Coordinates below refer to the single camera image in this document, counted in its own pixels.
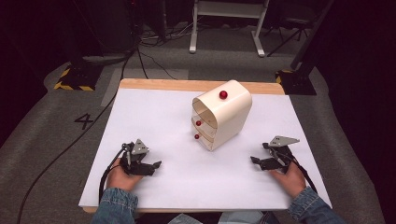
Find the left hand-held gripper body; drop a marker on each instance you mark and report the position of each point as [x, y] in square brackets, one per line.
[134, 155]

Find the white table mat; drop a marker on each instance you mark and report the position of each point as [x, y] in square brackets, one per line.
[162, 140]

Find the black tripod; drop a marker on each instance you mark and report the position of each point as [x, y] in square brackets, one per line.
[291, 32]

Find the person's left hand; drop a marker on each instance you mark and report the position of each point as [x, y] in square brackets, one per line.
[120, 179]

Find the black slanted stand with base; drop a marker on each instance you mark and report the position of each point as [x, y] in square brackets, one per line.
[299, 81]

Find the person's right hand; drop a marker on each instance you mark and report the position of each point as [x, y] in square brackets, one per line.
[291, 182]

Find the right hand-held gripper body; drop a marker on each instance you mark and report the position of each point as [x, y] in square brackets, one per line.
[279, 149]

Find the black stand with striped base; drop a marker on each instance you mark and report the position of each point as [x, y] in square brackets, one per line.
[77, 77]

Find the cream drawer cabinet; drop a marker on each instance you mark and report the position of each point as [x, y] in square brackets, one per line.
[227, 118]

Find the cream drawer with red knob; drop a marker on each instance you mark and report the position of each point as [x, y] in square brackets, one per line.
[204, 140]
[202, 123]

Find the white table frame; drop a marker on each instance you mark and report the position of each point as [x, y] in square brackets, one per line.
[229, 9]

